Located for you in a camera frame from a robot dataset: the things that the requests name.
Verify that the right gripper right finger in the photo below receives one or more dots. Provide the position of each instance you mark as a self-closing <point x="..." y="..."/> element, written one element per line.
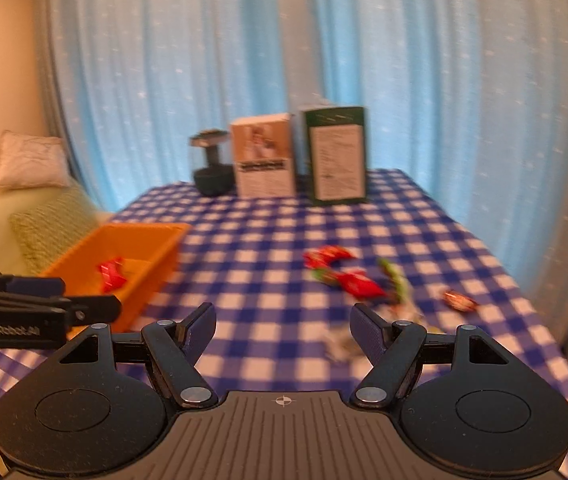
<point x="392" y="349"/>

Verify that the green small candy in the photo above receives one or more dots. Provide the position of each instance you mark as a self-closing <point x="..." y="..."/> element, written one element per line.
<point x="326" y="276"/>

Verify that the orange plastic tray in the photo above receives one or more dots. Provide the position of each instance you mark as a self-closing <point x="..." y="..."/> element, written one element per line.
<point x="149" y="254"/>

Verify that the light blue star curtain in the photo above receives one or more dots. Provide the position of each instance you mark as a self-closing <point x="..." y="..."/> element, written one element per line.
<point x="469" y="97"/>

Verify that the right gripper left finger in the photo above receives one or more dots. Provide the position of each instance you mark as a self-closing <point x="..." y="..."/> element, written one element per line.
<point x="173" y="350"/>

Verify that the white cushion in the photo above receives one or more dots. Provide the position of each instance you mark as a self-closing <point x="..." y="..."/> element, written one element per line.
<point x="32" y="162"/>

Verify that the long green white snack packet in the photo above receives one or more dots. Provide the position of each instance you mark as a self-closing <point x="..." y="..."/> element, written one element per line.
<point x="400" y="289"/>

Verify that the blue white checkered tablecloth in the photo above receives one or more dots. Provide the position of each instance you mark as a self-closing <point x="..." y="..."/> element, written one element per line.
<point x="488" y="398"/>

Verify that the grey seaweed snack packet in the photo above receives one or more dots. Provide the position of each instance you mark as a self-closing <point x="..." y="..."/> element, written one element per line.
<point x="340" y="345"/>

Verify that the green chevron cushion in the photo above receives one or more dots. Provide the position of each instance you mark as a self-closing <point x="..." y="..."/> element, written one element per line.
<point x="46" y="232"/>

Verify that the red cartoon candy packet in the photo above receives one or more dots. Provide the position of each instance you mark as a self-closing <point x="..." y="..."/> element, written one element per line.
<point x="324" y="257"/>

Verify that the dark red small candy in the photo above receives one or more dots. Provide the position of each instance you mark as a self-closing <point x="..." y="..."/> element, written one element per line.
<point x="458" y="301"/>

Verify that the white beige product box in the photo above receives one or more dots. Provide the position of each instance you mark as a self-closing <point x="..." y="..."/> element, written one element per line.
<point x="264" y="163"/>

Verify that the green carton box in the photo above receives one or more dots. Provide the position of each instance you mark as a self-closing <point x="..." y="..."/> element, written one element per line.
<point x="337" y="158"/>

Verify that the large red snack packet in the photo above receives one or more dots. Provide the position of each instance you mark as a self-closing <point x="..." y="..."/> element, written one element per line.
<point x="112" y="275"/>

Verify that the red square snack packet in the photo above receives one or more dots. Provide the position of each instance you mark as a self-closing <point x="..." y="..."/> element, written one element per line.
<point x="360" y="286"/>

